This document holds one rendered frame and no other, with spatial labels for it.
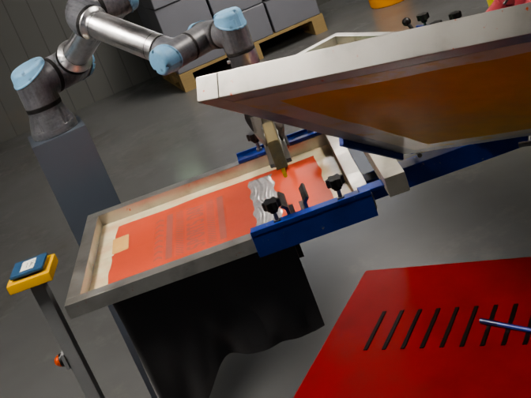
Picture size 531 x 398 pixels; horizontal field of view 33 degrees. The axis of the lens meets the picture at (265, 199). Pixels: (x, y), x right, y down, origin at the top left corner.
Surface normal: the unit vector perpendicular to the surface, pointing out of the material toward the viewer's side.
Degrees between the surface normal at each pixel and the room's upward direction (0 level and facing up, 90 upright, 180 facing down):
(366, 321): 0
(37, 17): 90
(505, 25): 58
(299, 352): 0
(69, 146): 90
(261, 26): 90
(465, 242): 0
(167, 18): 90
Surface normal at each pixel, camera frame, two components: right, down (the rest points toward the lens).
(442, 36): -0.51, -0.05
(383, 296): -0.33, -0.87
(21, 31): 0.32, 0.26
